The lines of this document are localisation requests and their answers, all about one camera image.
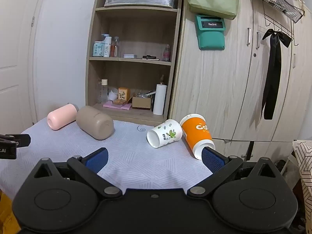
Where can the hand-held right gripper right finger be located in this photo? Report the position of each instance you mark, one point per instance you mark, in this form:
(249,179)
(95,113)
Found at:
(212,160)

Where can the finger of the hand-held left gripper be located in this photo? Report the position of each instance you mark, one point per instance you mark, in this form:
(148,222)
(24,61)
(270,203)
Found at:
(20,140)

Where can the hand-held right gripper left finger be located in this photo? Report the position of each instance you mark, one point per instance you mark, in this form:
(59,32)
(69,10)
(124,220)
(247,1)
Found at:
(97,159)

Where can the orange paper cup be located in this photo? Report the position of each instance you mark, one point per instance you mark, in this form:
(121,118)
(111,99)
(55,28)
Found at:
(195,131)

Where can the taupe plastic cup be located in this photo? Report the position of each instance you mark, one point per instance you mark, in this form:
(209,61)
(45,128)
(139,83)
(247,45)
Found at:
(95,123)

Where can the pink plastic cup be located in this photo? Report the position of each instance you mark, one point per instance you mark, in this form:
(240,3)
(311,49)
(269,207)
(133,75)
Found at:
(61,117)

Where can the white paper cup green print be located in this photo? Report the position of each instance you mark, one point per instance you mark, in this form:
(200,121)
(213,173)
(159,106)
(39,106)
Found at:
(165,132)

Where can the white patterned table cloth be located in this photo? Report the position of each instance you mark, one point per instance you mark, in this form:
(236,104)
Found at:
(136,156)

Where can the pink pads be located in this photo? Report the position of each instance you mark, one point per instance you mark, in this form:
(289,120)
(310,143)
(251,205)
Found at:
(114,106)

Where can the yellow wooden furniture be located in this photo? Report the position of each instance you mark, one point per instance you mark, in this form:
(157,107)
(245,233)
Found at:
(6,212)

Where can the small brown box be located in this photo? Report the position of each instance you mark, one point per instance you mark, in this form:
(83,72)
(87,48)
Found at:
(119,101)

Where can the crumpled white paper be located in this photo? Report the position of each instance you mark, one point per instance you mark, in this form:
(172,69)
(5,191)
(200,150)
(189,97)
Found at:
(113,95)

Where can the clear bottle beige cap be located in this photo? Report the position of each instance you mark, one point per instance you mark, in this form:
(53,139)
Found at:
(103,91)

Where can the wooden wardrobe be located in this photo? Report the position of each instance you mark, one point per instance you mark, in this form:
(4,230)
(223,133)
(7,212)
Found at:
(207,90)

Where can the yellow box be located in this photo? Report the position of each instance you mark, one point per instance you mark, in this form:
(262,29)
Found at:
(123,93)

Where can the cardboard box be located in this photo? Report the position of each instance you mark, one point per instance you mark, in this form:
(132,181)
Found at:
(141,103)

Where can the white paper roll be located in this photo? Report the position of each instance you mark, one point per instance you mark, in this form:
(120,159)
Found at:
(159,100)

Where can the white door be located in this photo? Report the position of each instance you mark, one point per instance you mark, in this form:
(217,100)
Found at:
(14,53)

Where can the geometric patterned box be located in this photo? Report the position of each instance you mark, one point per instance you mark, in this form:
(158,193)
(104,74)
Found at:
(304,165)

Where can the black ribbon bow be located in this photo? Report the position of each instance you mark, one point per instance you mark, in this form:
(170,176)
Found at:
(273,73)

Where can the white flat box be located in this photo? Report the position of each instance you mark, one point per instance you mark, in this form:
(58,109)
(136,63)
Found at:
(130,56)

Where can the teal jar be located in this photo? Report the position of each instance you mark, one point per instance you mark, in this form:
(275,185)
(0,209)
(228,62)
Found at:
(98,49)

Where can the orange bottle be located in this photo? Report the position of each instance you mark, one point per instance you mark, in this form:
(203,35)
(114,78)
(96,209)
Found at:
(112,50)

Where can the white pump bottle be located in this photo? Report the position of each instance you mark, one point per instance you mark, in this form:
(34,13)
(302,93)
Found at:
(106,46)

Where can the clear glass bottle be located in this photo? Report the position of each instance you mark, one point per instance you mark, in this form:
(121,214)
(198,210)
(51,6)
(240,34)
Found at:
(117,47)

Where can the black flat case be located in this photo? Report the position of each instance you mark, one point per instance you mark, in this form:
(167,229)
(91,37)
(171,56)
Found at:
(150,57)

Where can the pink bottle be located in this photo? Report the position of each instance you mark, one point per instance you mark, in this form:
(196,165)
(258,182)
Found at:
(166,53)

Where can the teal pouch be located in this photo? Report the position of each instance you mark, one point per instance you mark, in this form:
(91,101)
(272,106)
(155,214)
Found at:
(210,37)

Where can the wooden shelf unit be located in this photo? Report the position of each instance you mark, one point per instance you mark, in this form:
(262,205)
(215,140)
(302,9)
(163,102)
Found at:
(136,39)

